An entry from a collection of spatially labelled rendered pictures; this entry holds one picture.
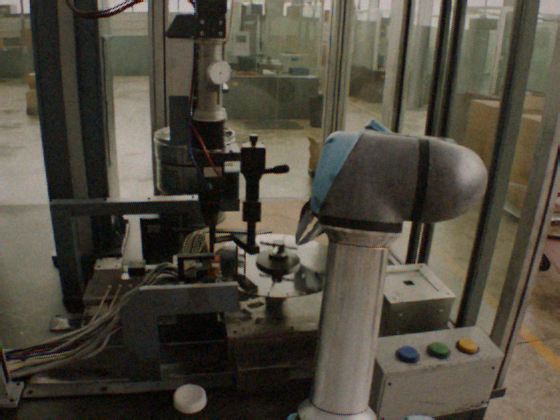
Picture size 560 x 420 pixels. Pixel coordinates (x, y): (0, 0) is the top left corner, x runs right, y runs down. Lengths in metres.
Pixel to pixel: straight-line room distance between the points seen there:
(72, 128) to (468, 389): 1.29
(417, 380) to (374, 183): 0.51
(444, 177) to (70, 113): 1.19
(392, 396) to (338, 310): 0.40
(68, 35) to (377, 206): 1.13
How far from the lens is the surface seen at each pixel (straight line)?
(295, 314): 1.18
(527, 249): 1.05
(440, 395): 1.08
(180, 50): 1.07
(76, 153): 1.58
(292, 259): 1.19
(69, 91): 1.54
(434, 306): 1.24
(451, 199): 0.64
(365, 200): 0.61
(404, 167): 0.62
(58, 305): 1.47
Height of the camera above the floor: 1.50
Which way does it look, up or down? 21 degrees down
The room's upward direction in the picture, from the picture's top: 3 degrees clockwise
